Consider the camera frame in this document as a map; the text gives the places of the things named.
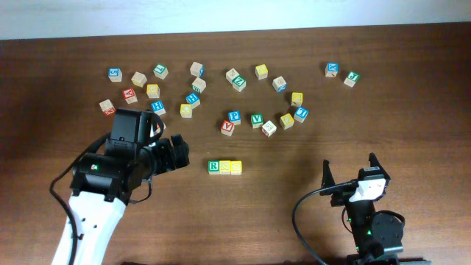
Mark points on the red block upper left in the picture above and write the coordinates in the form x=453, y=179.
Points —
x=129, y=95

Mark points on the green Z block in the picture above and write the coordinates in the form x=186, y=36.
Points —
x=239, y=83

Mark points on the yellow block upper left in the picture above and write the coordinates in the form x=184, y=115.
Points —
x=153, y=91

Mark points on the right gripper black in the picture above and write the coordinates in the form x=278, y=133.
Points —
x=340, y=197

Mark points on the green V block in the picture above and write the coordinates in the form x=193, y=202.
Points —
x=256, y=120

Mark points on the shell block blue D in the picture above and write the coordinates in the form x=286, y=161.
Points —
x=279, y=84

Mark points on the green L block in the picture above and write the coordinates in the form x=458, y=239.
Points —
x=161, y=71

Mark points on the yellow G block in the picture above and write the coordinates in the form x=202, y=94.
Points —
x=286, y=121

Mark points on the blue T block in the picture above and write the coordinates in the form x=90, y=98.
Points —
x=300, y=114

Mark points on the yellow S block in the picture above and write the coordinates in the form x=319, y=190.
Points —
x=236, y=167
x=225, y=167

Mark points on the wood block green side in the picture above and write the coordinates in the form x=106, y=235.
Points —
x=199, y=85

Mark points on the wood block blue side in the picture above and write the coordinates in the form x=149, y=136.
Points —
x=197, y=69

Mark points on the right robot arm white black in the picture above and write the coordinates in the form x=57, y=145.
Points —
x=377, y=234

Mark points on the yellow block centre left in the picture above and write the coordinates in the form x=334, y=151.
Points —
x=186, y=111

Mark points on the blue H block left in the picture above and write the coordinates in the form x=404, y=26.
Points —
x=158, y=108

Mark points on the blue X block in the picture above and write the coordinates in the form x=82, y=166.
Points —
x=331, y=69

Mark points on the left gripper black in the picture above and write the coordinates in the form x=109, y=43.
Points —
x=170, y=162

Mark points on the blue H block centre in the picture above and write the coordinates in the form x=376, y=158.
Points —
x=193, y=100

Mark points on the green R block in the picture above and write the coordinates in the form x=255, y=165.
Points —
x=213, y=167

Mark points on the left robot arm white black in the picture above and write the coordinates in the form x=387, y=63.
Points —
x=104, y=176

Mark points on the blue h block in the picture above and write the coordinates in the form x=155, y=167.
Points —
x=158, y=108
x=193, y=100

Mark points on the red outlined white block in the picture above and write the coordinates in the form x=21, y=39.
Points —
x=269, y=128

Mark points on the red V block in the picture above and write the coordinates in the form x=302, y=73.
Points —
x=227, y=128

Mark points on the wood leaf block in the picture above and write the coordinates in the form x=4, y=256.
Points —
x=231, y=75

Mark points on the green J block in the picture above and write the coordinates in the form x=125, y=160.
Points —
x=351, y=79

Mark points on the wood block red side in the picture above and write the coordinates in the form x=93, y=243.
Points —
x=107, y=107

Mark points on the yellow K block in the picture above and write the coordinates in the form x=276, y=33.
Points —
x=296, y=99

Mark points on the plain wood yellow block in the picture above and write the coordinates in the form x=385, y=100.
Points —
x=139, y=79

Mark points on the yellow block top centre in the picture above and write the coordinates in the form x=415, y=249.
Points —
x=261, y=72

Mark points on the blue P block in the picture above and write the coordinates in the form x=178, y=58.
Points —
x=234, y=117

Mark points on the blue block far left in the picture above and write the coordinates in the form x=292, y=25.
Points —
x=115, y=74

